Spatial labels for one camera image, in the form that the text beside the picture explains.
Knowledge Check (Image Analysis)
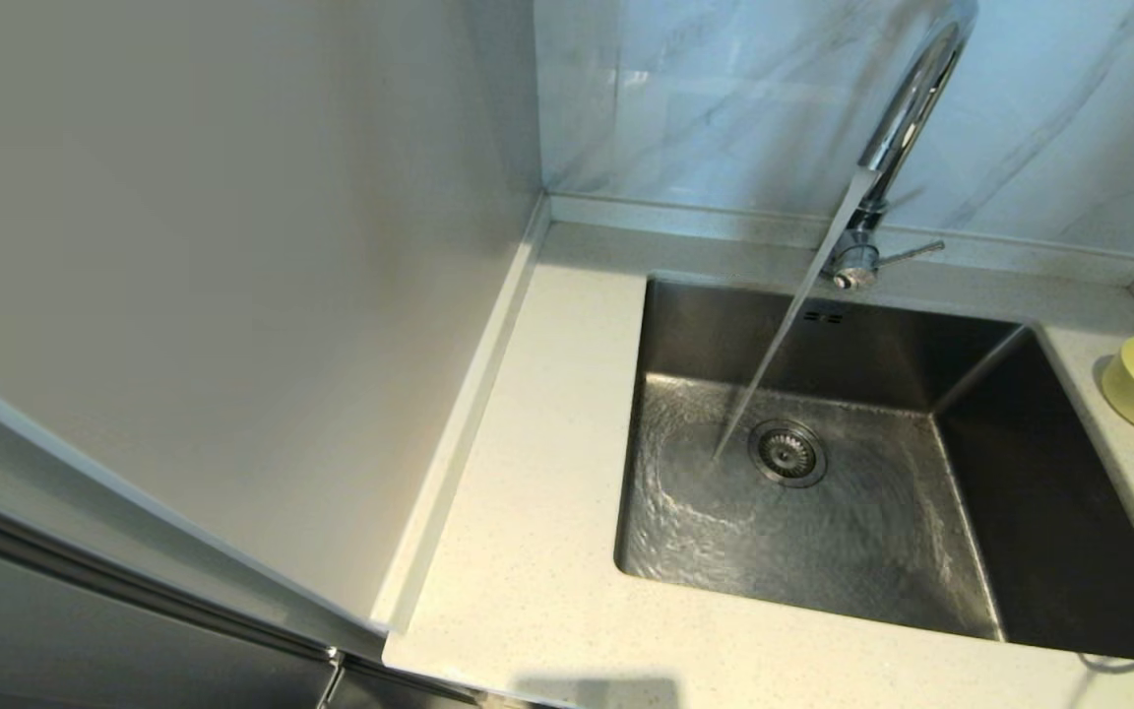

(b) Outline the chrome gooseneck faucet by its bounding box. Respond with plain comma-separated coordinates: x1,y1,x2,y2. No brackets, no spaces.
828,0,979,291

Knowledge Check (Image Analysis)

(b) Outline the stainless steel sink basin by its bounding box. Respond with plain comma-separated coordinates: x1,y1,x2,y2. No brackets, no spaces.
614,276,1134,663

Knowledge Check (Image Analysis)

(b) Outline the round metal drain strainer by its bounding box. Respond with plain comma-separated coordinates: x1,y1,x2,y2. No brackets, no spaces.
748,419,829,489

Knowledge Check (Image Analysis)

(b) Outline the white tall cabinet panel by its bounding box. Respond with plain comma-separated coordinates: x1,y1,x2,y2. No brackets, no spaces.
0,0,550,636

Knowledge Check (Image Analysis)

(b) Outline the grey appliance door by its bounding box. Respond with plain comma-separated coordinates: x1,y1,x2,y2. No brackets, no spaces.
0,483,568,709

